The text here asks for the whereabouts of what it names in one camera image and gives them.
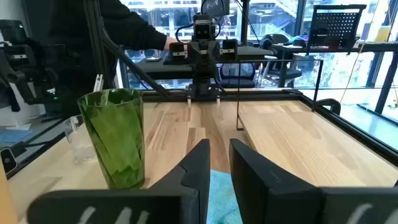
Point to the dark grey desk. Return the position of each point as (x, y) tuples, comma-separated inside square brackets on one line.
[(174, 67)]

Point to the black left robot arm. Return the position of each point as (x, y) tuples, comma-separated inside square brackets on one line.
[(203, 77)]

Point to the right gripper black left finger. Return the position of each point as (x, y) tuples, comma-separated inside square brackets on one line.
[(174, 205)]

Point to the black perforated pegboard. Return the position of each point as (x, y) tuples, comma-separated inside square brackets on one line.
[(334, 28)]

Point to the wooden shelf with black frame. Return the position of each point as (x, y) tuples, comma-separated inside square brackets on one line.
[(311, 146)]

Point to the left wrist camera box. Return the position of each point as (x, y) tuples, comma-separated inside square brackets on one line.
[(204, 29)]

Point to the blue mesh office chair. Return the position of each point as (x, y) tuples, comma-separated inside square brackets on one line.
[(237, 74)]

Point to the green translucent plastic cup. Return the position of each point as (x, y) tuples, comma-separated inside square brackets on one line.
[(115, 140)]

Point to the person's hand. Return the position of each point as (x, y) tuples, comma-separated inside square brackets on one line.
[(170, 43)]

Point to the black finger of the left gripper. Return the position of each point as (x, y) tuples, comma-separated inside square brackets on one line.
[(178, 53), (230, 49)]

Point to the black aluminium table frame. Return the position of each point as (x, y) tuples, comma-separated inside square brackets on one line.
[(264, 95)]

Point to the black office chair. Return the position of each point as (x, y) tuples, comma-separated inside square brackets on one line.
[(281, 73)]

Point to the black equipment stand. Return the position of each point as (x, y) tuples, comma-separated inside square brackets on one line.
[(25, 68)]

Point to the blue microfibre cloth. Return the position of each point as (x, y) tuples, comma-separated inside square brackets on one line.
[(222, 199)]

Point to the white clip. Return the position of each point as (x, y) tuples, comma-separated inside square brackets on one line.
[(98, 83)]

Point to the black desk with legs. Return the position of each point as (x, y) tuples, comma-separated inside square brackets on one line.
[(382, 48)]

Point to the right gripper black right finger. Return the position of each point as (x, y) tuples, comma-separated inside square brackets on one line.
[(273, 199)]

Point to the black table clamp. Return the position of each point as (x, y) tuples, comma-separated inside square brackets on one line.
[(329, 104)]

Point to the person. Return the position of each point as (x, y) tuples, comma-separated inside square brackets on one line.
[(77, 37)]

